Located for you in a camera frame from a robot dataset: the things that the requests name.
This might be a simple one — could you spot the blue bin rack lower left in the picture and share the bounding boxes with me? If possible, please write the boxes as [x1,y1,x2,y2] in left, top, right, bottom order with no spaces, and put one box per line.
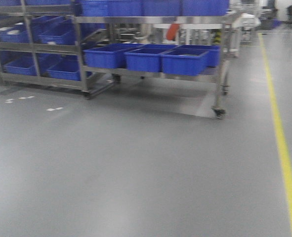
[3,55,62,77]

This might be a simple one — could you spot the blue bin cart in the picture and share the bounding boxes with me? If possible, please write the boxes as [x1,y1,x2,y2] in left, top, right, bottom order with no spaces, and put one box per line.
[124,44,177,73]
[161,45,220,76]
[83,43,144,69]

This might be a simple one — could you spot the steel shelf rack left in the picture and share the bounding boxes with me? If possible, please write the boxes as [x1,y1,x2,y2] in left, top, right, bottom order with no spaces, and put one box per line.
[0,0,119,100]

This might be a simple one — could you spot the blue bin rack lower right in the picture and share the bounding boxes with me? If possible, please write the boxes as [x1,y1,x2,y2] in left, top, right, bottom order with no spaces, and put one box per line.
[46,59,81,81]

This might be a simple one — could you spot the orange red object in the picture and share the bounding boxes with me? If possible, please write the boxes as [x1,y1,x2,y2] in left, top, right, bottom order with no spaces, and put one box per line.
[166,24,180,40]

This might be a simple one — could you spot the blue bin rack middle right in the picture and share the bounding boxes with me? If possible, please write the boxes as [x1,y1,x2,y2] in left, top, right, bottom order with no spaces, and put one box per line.
[39,23,77,45]

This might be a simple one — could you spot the blue bin rack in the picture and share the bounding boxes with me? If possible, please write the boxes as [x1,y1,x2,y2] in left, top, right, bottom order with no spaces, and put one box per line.
[46,59,81,81]
[3,55,62,77]
[39,23,77,45]
[0,15,67,43]

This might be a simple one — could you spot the blue bin cart front middle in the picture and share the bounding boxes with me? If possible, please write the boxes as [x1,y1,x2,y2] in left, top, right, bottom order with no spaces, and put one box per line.
[124,44,177,73]

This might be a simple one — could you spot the steel cart with wheels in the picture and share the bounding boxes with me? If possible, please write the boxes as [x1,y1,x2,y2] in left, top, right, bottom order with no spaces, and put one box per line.
[74,10,242,119]

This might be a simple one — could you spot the blue bins on cart top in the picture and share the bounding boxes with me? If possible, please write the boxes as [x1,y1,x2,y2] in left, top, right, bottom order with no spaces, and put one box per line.
[80,0,230,17]

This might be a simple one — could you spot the blue bin cart front left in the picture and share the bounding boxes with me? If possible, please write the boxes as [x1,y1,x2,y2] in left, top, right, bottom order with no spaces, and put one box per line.
[83,43,144,69]

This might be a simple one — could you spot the blue bin rack middle left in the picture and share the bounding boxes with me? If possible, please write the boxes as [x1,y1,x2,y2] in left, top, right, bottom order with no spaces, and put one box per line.
[0,15,67,43]

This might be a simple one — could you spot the blue bin cart front right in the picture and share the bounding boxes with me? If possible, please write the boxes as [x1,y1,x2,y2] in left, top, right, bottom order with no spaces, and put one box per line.
[161,45,220,76]

